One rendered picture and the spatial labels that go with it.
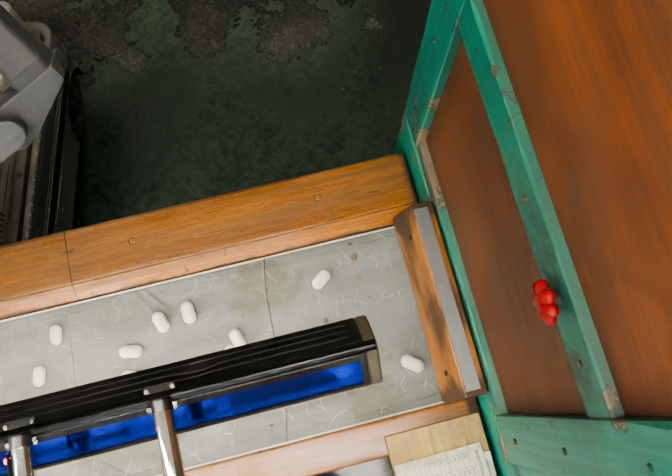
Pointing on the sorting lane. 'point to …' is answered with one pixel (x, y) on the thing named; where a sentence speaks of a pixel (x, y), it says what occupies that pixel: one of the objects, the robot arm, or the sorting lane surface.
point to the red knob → (545, 301)
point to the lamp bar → (197, 391)
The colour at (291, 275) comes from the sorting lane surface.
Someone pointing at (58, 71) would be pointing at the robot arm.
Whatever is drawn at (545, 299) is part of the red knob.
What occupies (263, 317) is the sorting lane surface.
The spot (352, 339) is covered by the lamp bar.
